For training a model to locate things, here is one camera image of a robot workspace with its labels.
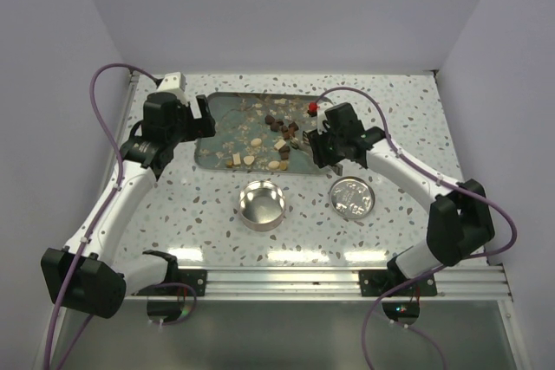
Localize metal tweezers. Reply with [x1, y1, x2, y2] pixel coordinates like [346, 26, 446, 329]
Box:
[290, 138, 305, 150]

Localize aluminium rail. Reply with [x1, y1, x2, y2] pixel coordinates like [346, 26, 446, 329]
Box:
[129, 268, 515, 302]

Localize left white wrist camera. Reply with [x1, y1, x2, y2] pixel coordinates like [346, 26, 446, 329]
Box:
[155, 72, 188, 105]

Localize round metal tin lid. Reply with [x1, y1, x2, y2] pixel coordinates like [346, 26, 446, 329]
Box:
[329, 176, 375, 220]

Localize right black base bracket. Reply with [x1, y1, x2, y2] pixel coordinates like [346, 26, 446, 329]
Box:
[358, 269, 438, 297]

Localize round metal tin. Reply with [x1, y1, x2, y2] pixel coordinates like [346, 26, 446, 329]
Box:
[238, 180, 286, 232]

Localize white bar chocolate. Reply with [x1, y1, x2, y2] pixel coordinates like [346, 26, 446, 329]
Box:
[274, 140, 287, 151]

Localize white square chocolate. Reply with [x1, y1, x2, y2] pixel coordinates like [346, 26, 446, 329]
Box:
[232, 153, 241, 166]

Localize left black base bracket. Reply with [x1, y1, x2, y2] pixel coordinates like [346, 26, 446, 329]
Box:
[138, 269, 208, 297]

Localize black base bracket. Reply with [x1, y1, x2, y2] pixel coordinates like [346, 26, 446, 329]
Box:
[358, 269, 438, 297]
[138, 269, 208, 297]

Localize white heart chocolate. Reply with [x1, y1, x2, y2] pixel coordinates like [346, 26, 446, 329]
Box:
[244, 155, 255, 166]

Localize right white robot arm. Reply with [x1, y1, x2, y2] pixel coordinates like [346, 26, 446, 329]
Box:
[304, 102, 495, 295]

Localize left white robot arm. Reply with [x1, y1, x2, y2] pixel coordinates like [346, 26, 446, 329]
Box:
[41, 92, 215, 318]

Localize floral teal tray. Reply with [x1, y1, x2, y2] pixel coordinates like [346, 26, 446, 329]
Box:
[194, 92, 317, 172]

